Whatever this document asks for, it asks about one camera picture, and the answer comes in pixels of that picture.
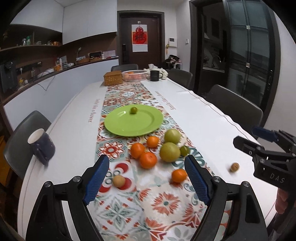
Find brown longan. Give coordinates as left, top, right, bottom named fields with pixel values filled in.
left=230, top=163, right=240, bottom=173
left=113, top=175, right=126, bottom=188

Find small green tomato back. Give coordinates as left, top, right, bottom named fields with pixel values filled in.
left=180, top=146, right=190, bottom=157

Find small green tomato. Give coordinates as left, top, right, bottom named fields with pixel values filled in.
left=180, top=146, right=190, bottom=157
left=130, top=106, right=137, bottom=114

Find small orange mandarin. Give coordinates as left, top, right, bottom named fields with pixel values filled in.
left=171, top=169, right=187, bottom=183

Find green apple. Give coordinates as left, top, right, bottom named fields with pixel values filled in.
left=164, top=128, right=181, bottom=144

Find yellow-green pear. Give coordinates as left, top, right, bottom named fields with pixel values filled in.
left=159, top=142, right=181, bottom=163

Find orange mandarin back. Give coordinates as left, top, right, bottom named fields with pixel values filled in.
left=147, top=136, right=159, bottom=148

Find small green tomato front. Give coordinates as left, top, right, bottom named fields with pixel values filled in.
left=130, top=106, right=137, bottom=114

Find white kitchen counter cabinet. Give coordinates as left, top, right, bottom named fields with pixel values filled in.
left=4, top=59, right=119, bottom=130

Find person's right hand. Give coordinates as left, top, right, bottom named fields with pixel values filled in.
left=275, top=189, right=289, bottom=214

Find grey chair right near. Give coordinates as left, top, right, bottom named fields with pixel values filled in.
left=206, top=85, right=263, bottom=135

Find grey chair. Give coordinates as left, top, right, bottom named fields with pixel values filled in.
left=4, top=110, right=51, bottom=179
left=168, top=68, right=193, bottom=90
left=206, top=85, right=263, bottom=135

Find dark blue mug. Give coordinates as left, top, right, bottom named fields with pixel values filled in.
left=28, top=128, right=56, bottom=166

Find grey chair left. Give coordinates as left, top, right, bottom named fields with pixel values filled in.
left=4, top=110, right=51, bottom=179

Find grey chair right far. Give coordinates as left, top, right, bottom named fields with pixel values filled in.
left=168, top=68, right=193, bottom=90

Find patterned table runner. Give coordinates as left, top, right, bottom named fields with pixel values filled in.
left=86, top=81, right=232, bottom=241

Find black bag on stool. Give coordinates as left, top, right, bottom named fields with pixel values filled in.
left=162, top=55, right=182, bottom=70

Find black mug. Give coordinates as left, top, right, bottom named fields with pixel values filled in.
left=150, top=70, right=163, bottom=82

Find green plate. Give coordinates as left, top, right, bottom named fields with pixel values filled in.
left=104, top=104, right=164, bottom=137

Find white tissue cloth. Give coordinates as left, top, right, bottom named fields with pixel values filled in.
left=143, top=64, right=168, bottom=80

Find white intercom panel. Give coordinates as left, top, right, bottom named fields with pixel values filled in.
left=168, top=38, right=177, bottom=48

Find grey chair table end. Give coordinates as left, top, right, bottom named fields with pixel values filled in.
left=111, top=64, right=138, bottom=72

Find wicker basket box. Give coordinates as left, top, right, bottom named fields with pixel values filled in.
left=104, top=71, right=123, bottom=86

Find red fu calendar poster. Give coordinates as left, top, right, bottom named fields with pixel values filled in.
left=132, top=24, right=148, bottom=53

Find black water dispenser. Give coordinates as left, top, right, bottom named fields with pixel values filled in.
left=1, top=61, right=18, bottom=93

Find dark brown door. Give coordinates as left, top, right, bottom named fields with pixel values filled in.
left=117, top=10, right=165, bottom=69

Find white desk lamp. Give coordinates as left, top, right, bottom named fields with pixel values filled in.
left=75, top=47, right=82, bottom=61

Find white upper cabinets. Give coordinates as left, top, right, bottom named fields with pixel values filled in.
left=11, top=0, right=117, bottom=44

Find black cable on cabinet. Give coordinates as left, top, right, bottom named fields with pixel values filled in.
left=36, top=74, right=57, bottom=91

